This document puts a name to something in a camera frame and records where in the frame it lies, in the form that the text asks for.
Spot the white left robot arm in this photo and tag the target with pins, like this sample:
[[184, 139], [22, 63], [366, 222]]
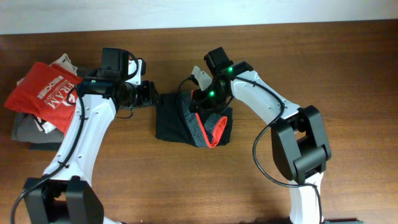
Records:
[[64, 193]]

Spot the dark folded garment bottom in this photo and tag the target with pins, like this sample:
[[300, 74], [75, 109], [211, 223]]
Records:
[[50, 146]]

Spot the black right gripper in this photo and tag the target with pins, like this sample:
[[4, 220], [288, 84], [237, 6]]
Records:
[[201, 104]]

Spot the black leggings red waistband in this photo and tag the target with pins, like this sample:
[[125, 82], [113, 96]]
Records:
[[176, 123]]

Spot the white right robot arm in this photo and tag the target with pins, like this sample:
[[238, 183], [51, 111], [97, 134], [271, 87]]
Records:
[[300, 146]]

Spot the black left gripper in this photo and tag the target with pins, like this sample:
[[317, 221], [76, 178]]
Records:
[[149, 94]]

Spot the white folded garment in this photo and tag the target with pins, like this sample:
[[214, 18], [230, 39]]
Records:
[[65, 63]]

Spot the red printed t-shirt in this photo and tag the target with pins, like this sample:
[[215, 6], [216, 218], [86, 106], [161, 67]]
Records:
[[43, 93]]

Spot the grey folded garment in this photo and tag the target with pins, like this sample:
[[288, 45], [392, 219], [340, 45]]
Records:
[[25, 130]]

